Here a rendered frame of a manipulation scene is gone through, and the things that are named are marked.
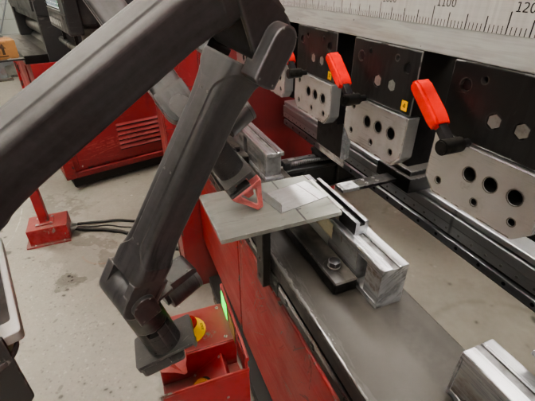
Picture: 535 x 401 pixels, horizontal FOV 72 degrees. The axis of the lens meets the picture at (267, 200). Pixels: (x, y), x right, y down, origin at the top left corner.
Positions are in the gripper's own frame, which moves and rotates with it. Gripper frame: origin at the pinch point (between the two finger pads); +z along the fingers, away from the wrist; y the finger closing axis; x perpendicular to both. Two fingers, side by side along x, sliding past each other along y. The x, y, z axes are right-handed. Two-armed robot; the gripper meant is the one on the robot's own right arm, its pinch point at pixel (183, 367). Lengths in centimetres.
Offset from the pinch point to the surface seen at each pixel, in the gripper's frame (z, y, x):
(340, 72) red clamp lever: -40, 43, 7
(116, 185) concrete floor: 69, -43, 239
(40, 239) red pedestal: 54, -85, 173
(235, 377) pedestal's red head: 2.9, 8.0, -4.6
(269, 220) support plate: -13.9, 25.9, 12.2
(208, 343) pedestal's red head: 3.5, 4.9, 5.5
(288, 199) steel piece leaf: -12.5, 32.5, 18.3
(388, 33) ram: -44, 48, 1
